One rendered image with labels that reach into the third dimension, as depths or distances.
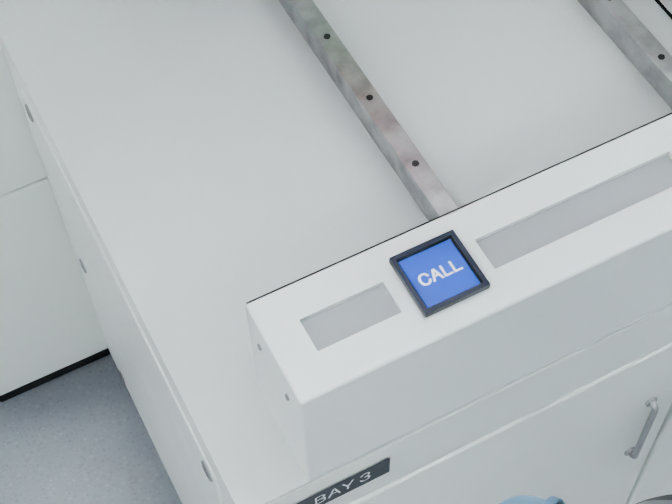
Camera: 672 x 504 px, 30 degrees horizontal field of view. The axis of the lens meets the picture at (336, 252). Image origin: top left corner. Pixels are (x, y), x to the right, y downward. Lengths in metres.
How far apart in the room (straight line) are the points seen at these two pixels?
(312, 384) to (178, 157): 0.37
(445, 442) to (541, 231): 0.22
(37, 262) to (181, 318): 0.64
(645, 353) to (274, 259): 0.35
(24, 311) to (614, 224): 1.01
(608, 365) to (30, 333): 0.94
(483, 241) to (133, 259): 0.34
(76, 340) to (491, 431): 0.91
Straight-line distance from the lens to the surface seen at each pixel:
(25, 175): 1.58
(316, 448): 0.97
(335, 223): 1.14
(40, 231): 1.67
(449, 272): 0.94
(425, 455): 1.10
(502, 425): 1.14
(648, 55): 1.25
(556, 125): 1.22
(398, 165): 1.16
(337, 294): 0.94
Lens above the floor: 1.76
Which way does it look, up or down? 57 degrees down
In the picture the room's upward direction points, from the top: 2 degrees counter-clockwise
